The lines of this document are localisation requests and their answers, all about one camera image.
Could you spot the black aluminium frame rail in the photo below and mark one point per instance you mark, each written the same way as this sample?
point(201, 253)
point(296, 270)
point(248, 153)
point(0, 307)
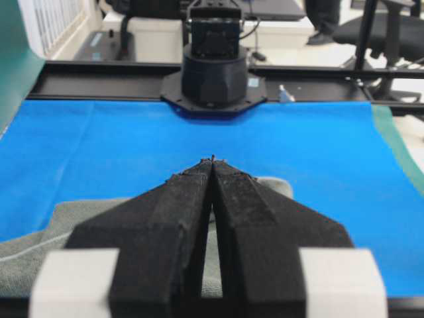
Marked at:
point(139, 82)

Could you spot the green backdrop sheet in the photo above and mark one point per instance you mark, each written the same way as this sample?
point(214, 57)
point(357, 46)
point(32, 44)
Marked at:
point(20, 66)

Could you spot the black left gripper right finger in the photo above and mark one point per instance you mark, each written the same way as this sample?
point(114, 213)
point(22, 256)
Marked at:
point(280, 258)

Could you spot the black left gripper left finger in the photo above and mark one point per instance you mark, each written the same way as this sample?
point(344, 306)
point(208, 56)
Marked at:
point(142, 258)

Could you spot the black office chair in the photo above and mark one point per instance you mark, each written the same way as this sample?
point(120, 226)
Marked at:
point(395, 36)

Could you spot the blue table cloth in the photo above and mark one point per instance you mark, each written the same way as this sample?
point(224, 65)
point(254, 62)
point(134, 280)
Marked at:
point(346, 160)

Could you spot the grey green towel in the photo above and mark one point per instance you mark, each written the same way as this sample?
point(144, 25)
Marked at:
point(22, 257)

